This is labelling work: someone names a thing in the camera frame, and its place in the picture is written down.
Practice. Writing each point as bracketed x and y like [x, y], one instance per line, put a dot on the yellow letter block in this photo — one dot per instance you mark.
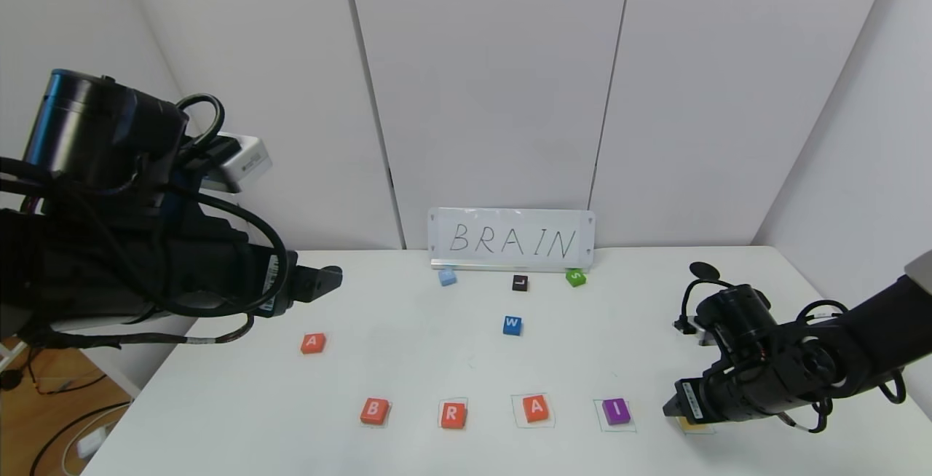
[692, 425]

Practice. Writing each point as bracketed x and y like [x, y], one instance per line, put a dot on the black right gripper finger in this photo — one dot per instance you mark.
[670, 408]

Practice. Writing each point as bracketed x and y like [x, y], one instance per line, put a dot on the white power adapter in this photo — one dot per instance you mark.
[91, 445]

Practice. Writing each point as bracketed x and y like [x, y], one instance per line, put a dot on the orange block letter A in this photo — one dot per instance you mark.
[535, 408]
[313, 343]

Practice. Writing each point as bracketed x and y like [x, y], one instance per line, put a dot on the orange block letter B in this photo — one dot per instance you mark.
[375, 410]

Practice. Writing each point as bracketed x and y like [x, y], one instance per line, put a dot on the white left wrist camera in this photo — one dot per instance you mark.
[244, 159]

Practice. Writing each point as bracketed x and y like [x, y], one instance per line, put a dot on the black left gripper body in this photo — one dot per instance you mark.
[274, 283]

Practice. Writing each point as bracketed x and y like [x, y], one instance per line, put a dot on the orange block letter R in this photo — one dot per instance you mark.
[452, 415]

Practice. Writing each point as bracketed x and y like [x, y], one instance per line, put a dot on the black block letter L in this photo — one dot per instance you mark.
[519, 284]

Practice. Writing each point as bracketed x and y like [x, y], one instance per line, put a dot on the green block letter S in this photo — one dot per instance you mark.
[575, 278]

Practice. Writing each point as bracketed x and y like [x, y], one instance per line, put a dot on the light blue letter block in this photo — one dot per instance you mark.
[448, 277]

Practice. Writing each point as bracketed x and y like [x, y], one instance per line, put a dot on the white BRAIN whiteboard sign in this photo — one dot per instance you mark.
[510, 243]

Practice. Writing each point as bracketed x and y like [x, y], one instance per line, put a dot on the black table grommet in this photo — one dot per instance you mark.
[704, 270]

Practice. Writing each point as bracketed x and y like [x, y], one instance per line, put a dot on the blue block letter W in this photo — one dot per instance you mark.
[512, 325]

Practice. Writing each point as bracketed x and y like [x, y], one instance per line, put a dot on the purple block letter I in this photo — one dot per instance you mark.
[616, 410]

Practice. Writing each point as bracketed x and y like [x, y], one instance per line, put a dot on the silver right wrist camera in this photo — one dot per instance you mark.
[695, 328]

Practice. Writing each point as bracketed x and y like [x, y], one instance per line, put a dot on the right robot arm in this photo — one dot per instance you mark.
[837, 345]

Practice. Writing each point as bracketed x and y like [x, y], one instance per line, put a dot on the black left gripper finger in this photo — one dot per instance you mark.
[317, 283]

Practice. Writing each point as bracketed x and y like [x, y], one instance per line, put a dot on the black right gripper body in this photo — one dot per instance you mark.
[689, 400]

